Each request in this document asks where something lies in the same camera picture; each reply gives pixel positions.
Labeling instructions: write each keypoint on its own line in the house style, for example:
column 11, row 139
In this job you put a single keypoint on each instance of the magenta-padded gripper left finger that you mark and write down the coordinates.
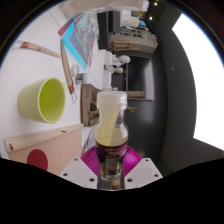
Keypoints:
column 80, row 171

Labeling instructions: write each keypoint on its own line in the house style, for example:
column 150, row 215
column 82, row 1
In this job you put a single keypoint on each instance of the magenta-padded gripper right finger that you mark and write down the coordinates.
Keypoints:
column 142, row 171

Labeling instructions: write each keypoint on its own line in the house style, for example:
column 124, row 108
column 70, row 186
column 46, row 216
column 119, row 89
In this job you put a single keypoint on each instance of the clear bottle with dark drink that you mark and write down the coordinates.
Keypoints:
column 111, row 140

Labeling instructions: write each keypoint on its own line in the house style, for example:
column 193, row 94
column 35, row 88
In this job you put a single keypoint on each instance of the tan mat with wooden rods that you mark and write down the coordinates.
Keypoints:
column 63, row 146

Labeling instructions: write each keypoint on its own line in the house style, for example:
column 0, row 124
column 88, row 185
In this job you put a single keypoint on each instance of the flat round red coaster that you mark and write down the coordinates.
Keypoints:
column 37, row 160

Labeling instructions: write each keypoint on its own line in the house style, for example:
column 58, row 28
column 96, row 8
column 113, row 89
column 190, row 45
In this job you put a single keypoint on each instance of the wooden easel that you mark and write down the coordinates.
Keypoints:
column 136, row 94

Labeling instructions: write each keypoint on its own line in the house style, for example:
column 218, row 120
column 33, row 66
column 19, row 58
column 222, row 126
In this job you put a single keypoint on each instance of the yellow-green cup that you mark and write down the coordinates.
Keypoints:
column 33, row 100

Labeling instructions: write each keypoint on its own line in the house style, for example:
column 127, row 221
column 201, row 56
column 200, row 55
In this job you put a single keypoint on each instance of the small paint jar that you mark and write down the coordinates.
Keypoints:
column 81, row 78

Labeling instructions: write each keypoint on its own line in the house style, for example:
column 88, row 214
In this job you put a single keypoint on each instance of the white plastic chair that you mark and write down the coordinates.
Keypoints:
column 107, row 58
column 106, row 81

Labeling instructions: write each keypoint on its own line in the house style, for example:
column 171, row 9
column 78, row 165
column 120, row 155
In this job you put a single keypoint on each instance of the wooden paintbrush red band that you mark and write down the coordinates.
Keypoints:
column 66, row 70

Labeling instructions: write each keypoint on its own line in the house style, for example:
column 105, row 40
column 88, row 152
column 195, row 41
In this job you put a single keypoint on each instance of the white plaster bust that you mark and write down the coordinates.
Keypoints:
column 117, row 70
column 122, row 60

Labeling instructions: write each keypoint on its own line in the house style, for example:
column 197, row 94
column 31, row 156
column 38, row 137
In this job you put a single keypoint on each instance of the long ceiling light panel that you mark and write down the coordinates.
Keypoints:
column 203, row 83

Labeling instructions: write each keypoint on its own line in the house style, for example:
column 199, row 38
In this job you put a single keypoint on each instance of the thin wooden stick red band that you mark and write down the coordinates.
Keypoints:
column 40, row 49

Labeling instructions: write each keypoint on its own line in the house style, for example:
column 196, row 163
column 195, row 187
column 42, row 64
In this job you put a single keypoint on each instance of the beige tall cabinet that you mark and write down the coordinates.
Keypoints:
column 136, row 41

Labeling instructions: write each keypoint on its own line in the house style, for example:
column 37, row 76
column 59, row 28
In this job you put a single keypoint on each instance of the stack of black boxes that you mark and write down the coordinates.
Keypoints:
column 108, row 28

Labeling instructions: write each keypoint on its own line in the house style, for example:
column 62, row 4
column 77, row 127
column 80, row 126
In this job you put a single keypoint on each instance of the round ceiling spotlights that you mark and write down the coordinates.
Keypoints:
column 155, row 4

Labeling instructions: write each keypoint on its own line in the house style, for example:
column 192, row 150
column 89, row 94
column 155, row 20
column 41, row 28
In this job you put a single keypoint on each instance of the black wall screen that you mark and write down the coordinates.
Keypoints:
column 141, row 78

